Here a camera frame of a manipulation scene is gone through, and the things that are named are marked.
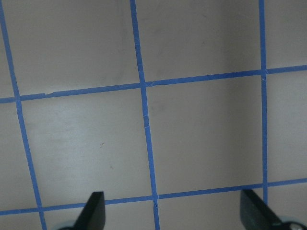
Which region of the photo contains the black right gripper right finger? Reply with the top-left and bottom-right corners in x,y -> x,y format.
240,189 -> 283,230

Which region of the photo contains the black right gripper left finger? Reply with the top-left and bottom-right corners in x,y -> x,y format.
72,192 -> 106,230

